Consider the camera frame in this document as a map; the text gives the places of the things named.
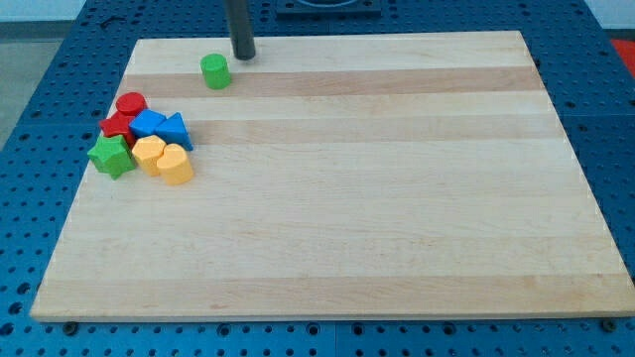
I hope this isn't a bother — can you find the red cylinder block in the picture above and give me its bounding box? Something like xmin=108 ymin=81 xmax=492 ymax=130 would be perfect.
xmin=115 ymin=92 xmax=148 ymax=116

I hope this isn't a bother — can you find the blue cube block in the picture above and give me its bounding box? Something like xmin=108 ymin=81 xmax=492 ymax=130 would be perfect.
xmin=129 ymin=109 xmax=167 ymax=138

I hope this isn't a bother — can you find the wooden board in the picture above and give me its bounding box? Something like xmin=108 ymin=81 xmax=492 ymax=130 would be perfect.
xmin=31 ymin=31 xmax=634 ymax=322

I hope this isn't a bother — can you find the yellow heart block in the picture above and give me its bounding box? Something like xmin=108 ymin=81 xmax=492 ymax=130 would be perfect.
xmin=157 ymin=144 xmax=194 ymax=185

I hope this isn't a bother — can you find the green star block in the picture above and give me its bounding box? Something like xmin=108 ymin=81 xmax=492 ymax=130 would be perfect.
xmin=87 ymin=135 xmax=136 ymax=179

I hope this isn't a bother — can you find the red star block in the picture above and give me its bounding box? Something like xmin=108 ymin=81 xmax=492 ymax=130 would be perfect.
xmin=99 ymin=111 xmax=136 ymax=149

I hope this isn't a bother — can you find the green cylinder block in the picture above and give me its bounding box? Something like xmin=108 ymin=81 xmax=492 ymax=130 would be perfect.
xmin=199 ymin=54 xmax=231 ymax=89

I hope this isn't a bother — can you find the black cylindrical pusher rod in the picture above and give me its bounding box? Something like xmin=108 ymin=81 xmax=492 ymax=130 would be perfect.
xmin=223 ymin=0 xmax=256 ymax=60

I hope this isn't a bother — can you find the yellow hexagon block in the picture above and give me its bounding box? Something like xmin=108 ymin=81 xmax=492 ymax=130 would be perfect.
xmin=132 ymin=135 xmax=167 ymax=177

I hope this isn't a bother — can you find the red object at edge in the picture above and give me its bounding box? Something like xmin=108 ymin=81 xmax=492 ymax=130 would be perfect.
xmin=611 ymin=39 xmax=635 ymax=76

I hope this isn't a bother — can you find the blue triangle block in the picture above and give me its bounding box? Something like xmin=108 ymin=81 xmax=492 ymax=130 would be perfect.
xmin=155 ymin=112 xmax=193 ymax=151

